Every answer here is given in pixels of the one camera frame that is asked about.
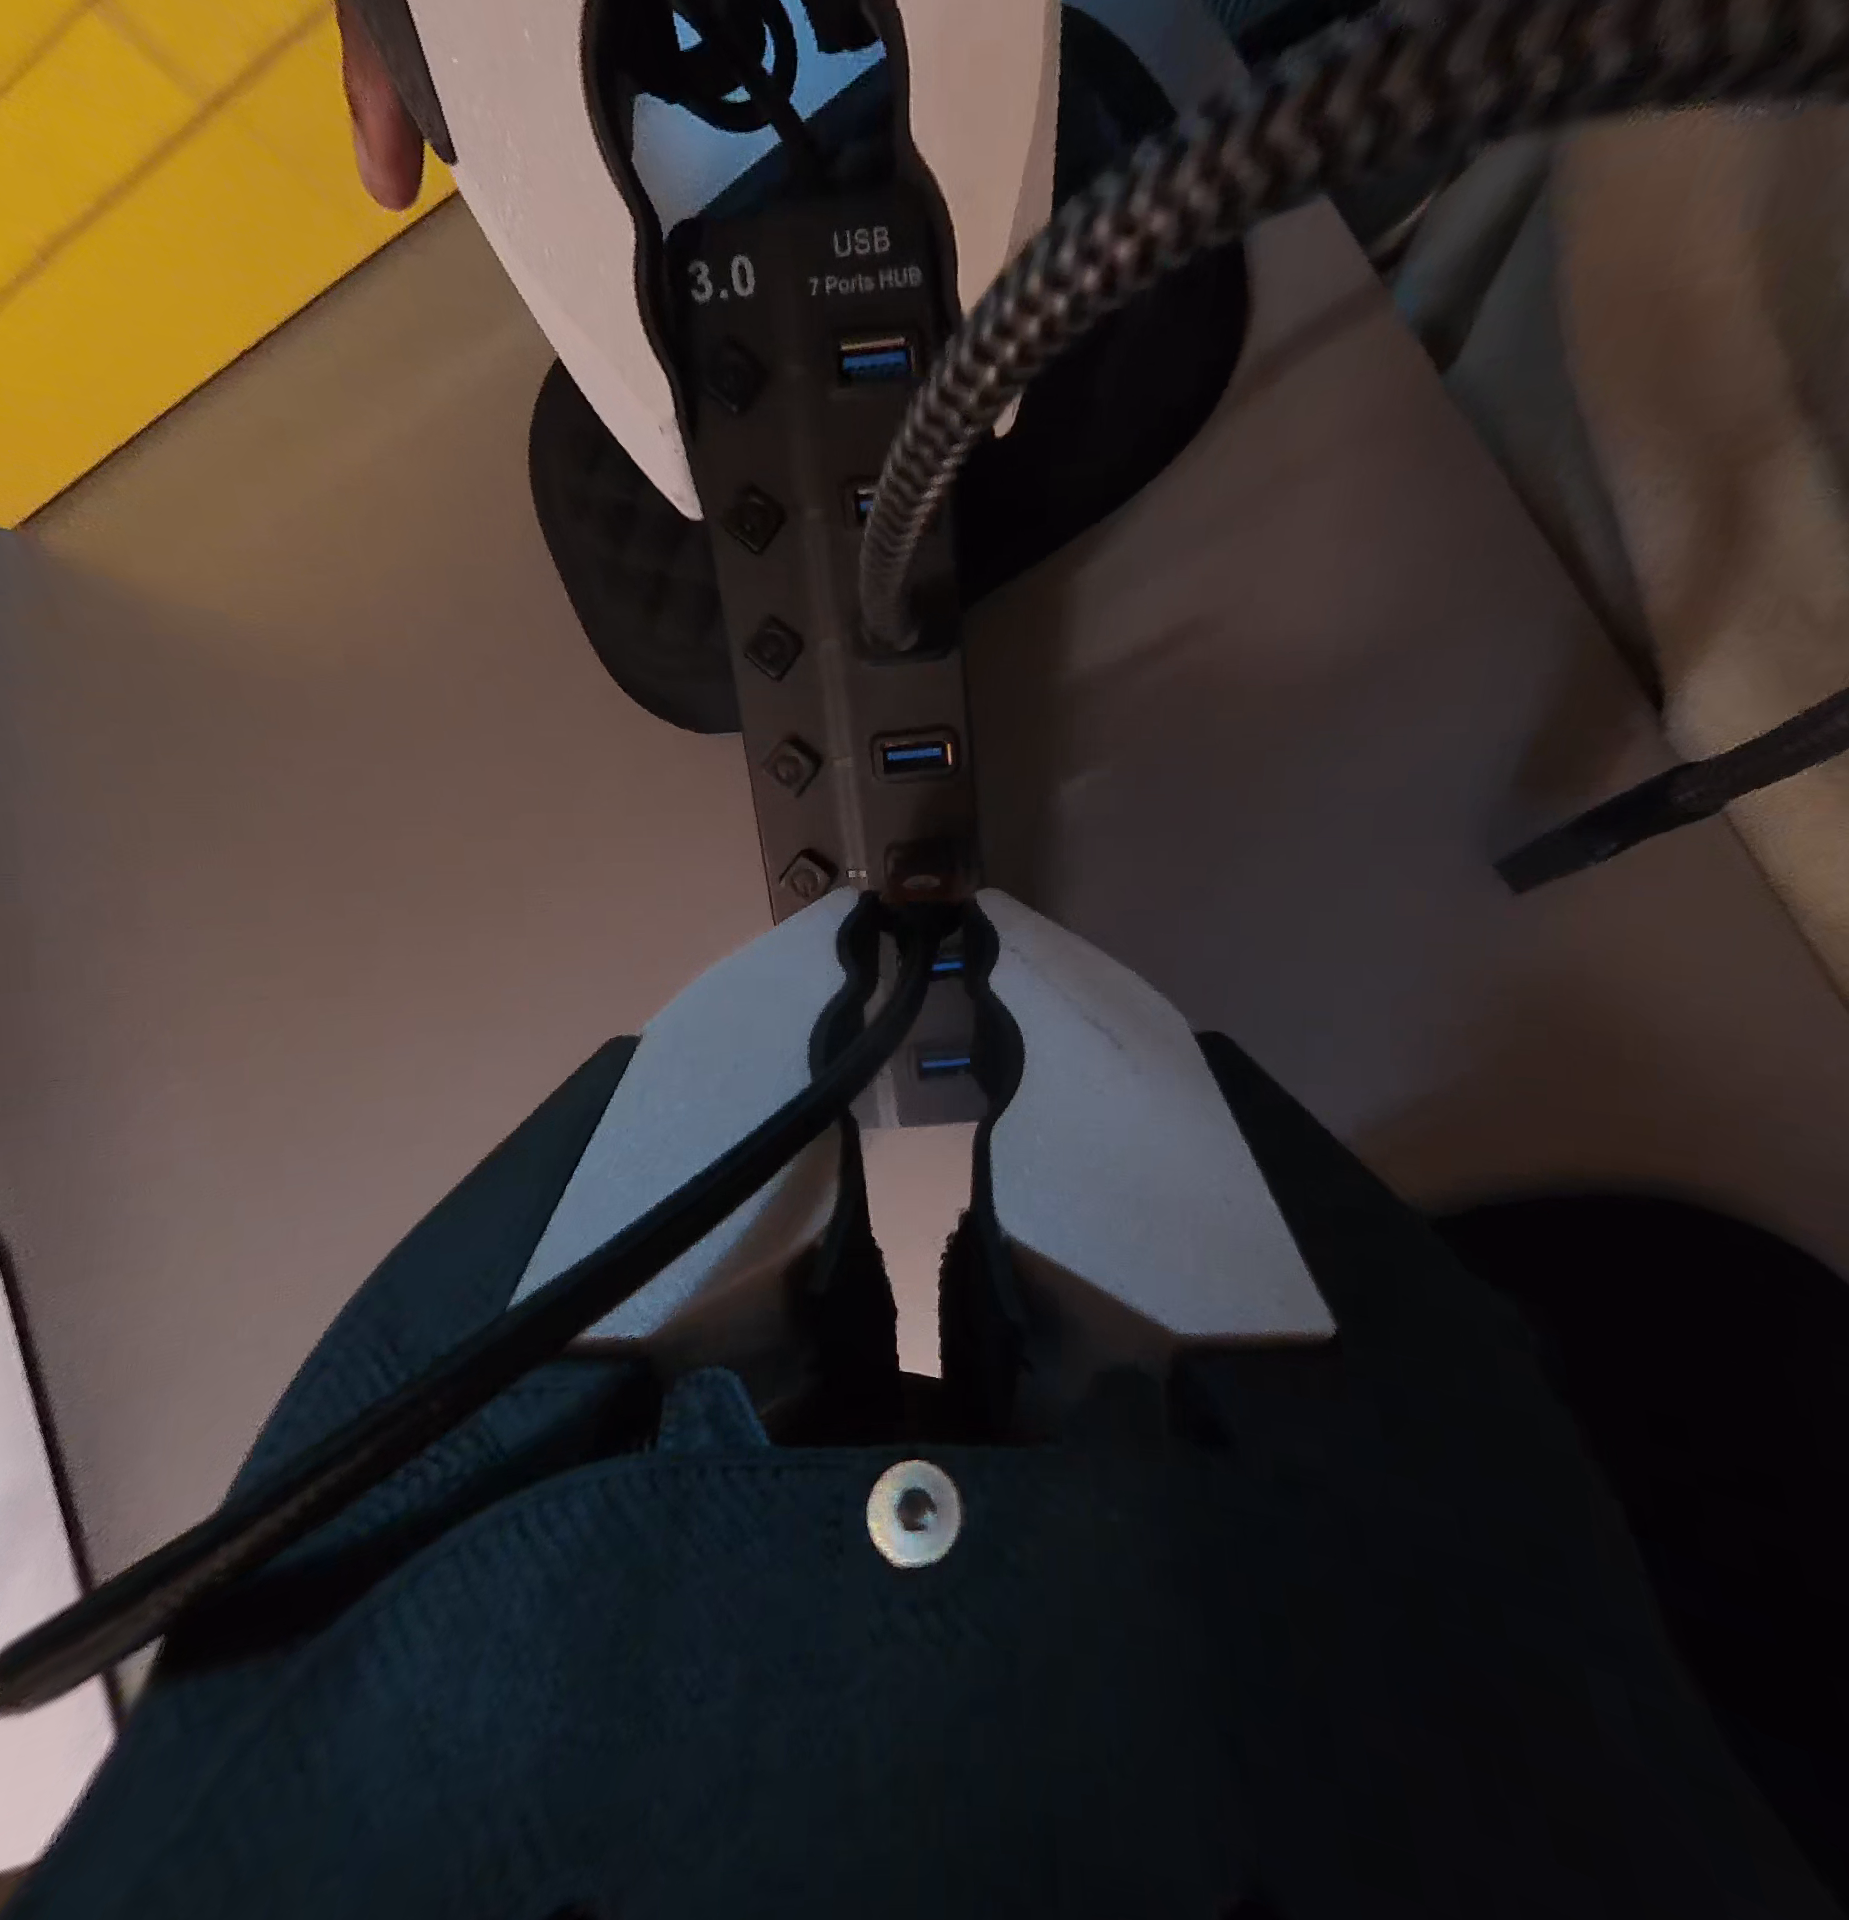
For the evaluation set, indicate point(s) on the person's right hand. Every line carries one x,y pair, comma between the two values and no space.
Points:
392,120

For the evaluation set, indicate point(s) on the black usb hub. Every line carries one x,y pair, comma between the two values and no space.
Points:
819,600

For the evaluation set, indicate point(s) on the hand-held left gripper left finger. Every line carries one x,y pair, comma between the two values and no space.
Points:
686,1156

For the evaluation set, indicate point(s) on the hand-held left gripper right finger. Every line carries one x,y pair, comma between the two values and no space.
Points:
1148,1186

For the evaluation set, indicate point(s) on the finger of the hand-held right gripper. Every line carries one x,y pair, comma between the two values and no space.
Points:
541,164
992,104

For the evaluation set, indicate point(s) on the yellow plastic bin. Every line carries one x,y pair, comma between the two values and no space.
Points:
114,225

